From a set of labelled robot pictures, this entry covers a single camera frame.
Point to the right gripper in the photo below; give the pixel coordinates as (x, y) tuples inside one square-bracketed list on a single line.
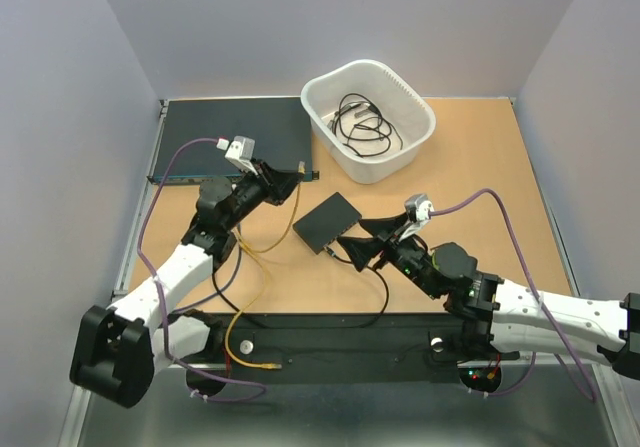
[(363, 249)]

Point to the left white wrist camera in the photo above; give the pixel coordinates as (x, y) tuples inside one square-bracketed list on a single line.
[(239, 152)]

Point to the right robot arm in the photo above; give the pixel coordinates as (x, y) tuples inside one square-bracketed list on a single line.
[(500, 315)]

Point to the large teal rack switch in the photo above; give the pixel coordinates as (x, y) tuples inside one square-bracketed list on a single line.
[(279, 126)]

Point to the small black network switch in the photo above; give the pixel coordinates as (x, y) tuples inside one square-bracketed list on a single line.
[(324, 223)]

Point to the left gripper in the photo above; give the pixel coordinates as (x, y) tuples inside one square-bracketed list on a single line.
[(275, 185)]

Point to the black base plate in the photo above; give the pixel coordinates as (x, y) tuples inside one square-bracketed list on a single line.
[(343, 349)]

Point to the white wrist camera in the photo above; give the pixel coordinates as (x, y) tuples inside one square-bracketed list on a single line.
[(239, 152), (418, 210)]

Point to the aluminium rail frame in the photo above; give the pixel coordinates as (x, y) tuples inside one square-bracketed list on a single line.
[(120, 348)]

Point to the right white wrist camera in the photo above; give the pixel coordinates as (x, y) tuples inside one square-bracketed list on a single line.
[(418, 210)]

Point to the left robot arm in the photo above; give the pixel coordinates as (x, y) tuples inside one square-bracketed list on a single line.
[(121, 348)]

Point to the white plastic tub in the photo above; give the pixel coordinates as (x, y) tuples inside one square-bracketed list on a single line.
[(368, 118)]

